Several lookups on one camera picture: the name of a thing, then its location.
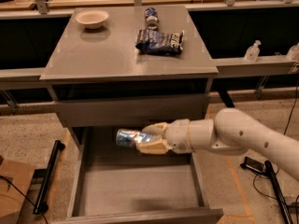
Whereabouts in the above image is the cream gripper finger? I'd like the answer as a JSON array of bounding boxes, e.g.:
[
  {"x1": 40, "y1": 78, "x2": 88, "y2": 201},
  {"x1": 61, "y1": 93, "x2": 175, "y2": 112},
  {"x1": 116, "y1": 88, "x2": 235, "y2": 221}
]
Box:
[
  {"x1": 136, "y1": 140, "x2": 172, "y2": 155},
  {"x1": 142, "y1": 122, "x2": 169, "y2": 135}
]

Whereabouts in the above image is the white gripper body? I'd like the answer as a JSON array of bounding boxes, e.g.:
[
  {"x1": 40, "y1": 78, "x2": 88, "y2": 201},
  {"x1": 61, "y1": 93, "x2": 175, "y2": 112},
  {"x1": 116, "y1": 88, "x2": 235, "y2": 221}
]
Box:
[{"x1": 164, "y1": 119, "x2": 191, "y2": 154}]

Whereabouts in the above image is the blue silver redbull can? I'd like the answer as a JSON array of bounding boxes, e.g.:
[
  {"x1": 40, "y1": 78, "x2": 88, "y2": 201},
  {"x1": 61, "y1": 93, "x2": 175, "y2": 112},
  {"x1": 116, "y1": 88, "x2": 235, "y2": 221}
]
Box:
[{"x1": 116, "y1": 129, "x2": 153, "y2": 148}]

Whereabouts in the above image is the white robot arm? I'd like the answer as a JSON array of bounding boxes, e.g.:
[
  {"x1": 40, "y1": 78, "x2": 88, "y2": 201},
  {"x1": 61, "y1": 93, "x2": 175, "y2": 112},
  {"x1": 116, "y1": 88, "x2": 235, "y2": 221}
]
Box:
[{"x1": 136, "y1": 108, "x2": 299, "y2": 180}]

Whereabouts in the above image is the open grey middle drawer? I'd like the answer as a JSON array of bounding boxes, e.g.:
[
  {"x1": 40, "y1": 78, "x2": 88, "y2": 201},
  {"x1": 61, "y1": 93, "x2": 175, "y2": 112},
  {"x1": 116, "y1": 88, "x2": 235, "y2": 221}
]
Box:
[{"x1": 55, "y1": 127, "x2": 223, "y2": 224}]

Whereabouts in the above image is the grey drawer cabinet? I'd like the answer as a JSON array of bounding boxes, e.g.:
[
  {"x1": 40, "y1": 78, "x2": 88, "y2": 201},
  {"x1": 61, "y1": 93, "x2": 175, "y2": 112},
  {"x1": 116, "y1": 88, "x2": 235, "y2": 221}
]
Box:
[{"x1": 40, "y1": 6, "x2": 218, "y2": 133}]

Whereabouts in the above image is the blue soda can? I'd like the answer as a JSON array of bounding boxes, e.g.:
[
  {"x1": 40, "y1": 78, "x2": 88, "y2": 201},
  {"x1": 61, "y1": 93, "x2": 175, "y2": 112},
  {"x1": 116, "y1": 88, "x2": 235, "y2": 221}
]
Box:
[{"x1": 145, "y1": 7, "x2": 159, "y2": 30}]

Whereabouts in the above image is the black phone on floor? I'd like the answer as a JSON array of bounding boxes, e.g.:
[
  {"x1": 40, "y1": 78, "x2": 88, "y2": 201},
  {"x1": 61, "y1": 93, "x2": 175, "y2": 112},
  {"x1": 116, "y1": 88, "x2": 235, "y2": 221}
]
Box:
[{"x1": 240, "y1": 157, "x2": 264, "y2": 174}]

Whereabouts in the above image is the blue chip bag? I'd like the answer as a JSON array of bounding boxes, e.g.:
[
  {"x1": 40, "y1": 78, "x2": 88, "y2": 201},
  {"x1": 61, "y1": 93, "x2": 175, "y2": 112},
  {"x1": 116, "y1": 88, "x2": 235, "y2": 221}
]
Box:
[{"x1": 135, "y1": 29, "x2": 184, "y2": 56}]

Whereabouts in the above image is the black bar stand right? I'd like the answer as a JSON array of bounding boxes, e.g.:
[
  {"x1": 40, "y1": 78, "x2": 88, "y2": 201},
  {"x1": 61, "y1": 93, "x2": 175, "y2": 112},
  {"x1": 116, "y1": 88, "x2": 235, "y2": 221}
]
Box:
[{"x1": 264, "y1": 161, "x2": 293, "y2": 224}]

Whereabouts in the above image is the black bar stand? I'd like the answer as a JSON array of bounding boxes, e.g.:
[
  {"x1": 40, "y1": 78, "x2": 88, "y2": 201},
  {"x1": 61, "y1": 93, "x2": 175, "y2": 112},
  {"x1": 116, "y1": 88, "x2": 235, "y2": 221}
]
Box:
[
  {"x1": 264, "y1": 161, "x2": 293, "y2": 224},
  {"x1": 33, "y1": 140, "x2": 65, "y2": 215}
]

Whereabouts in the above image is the clear sanitizer pump bottle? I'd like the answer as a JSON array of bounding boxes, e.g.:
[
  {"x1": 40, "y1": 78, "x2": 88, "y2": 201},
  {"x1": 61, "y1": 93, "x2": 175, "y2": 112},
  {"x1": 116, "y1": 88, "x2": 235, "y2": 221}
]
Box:
[{"x1": 244, "y1": 40, "x2": 261, "y2": 63}]

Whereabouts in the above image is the white paper bowl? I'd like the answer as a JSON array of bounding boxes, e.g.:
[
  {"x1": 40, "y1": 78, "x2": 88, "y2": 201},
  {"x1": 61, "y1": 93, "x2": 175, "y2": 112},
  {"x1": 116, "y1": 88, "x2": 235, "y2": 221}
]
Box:
[{"x1": 75, "y1": 9, "x2": 109, "y2": 29}]

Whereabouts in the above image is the black bar stand left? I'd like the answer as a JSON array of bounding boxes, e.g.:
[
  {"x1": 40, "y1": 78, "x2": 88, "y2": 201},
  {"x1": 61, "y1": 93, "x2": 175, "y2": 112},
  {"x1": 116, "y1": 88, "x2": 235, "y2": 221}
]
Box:
[{"x1": 33, "y1": 140, "x2": 65, "y2": 215}]

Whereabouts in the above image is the brown cardboard box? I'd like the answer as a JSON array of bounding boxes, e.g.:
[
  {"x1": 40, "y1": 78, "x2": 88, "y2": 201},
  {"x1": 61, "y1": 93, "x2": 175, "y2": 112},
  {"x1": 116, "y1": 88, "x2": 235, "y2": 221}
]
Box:
[{"x1": 0, "y1": 157, "x2": 35, "y2": 224}]

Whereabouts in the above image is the black cable right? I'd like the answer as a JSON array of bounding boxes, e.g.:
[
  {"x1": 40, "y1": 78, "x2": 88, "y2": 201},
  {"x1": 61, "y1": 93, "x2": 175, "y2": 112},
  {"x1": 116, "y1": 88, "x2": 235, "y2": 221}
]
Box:
[{"x1": 252, "y1": 84, "x2": 299, "y2": 224}]

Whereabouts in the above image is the black cable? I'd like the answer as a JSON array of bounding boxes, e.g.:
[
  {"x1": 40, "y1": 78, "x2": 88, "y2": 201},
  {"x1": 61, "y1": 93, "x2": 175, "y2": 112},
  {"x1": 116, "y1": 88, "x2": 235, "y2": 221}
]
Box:
[
  {"x1": 252, "y1": 84, "x2": 299, "y2": 224},
  {"x1": 0, "y1": 175, "x2": 50, "y2": 224}
]

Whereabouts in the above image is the black cable left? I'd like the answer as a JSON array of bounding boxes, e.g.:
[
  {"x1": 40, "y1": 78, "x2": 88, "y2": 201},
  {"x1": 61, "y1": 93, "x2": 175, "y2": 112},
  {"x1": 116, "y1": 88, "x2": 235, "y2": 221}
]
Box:
[{"x1": 0, "y1": 175, "x2": 50, "y2": 224}]

